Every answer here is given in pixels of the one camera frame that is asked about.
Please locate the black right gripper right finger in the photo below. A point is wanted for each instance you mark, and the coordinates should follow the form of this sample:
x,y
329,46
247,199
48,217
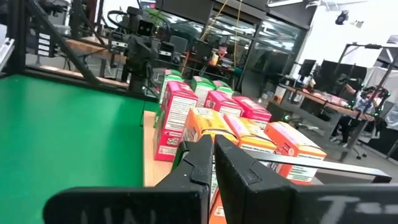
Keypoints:
x,y
280,202

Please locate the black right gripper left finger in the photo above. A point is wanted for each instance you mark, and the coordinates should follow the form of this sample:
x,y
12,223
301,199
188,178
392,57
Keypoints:
x,y
140,205

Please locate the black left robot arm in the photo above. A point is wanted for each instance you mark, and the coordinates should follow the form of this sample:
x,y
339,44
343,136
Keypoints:
x,y
136,84

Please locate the leafy green potted plant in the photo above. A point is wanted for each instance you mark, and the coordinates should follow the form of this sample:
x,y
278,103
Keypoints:
x,y
157,14

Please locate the wooden background desk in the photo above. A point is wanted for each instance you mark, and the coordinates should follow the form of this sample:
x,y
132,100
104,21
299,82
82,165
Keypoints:
x,y
90,46

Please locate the green table mat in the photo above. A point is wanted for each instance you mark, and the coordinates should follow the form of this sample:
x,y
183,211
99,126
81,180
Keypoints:
x,y
71,149

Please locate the long wooden background table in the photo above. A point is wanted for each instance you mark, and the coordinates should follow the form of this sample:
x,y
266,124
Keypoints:
x,y
326,104

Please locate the person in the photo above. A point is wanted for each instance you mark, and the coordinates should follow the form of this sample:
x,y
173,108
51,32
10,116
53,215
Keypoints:
x,y
363,102

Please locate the silver aluminium extrusion bar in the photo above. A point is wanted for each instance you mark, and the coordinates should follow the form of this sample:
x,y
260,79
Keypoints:
x,y
6,53

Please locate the black monitor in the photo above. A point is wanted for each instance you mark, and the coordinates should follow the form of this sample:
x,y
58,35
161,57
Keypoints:
x,y
307,68
342,73

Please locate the dark hanging ceiling fixture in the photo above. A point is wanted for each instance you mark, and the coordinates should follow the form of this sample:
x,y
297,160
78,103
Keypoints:
x,y
342,18

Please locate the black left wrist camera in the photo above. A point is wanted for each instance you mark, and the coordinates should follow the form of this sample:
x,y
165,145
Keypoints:
x,y
145,28

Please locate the wooden shelf with black frame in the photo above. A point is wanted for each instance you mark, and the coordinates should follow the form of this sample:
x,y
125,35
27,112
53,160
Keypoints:
x,y
149,161

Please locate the black rig frame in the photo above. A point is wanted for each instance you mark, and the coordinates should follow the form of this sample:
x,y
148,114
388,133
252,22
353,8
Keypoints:
x,y
17,37

